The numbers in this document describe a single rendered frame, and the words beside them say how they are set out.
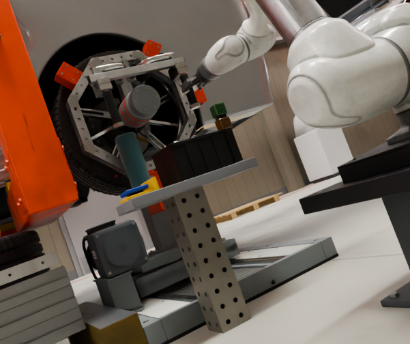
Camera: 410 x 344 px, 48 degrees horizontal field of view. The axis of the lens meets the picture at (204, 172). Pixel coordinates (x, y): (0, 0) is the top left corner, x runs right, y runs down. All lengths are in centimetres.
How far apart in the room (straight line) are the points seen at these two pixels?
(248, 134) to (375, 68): 709
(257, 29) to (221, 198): 587
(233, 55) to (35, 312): 105
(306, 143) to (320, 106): 706
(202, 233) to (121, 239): 44
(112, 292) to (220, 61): 91
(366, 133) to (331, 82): 901
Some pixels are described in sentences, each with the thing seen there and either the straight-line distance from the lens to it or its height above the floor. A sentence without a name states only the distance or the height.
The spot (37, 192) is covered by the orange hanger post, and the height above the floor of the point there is 58.
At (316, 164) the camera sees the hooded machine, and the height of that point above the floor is 30.
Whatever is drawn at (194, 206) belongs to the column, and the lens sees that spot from 137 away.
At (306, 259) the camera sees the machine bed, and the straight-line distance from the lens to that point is 176.
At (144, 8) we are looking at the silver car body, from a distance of 251.
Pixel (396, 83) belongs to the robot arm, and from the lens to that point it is 99.
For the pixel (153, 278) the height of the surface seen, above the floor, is 15.
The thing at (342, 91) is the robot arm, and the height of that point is 48.
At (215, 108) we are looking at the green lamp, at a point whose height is 64.
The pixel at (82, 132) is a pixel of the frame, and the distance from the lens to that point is 197.
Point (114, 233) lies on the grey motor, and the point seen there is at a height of 38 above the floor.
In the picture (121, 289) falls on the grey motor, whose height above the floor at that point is 17.
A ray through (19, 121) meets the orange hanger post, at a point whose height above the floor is 82.
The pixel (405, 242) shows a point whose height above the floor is 13.
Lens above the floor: 37
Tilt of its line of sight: 3 degrees up
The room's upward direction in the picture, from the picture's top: 20 degrees counter-clockwise
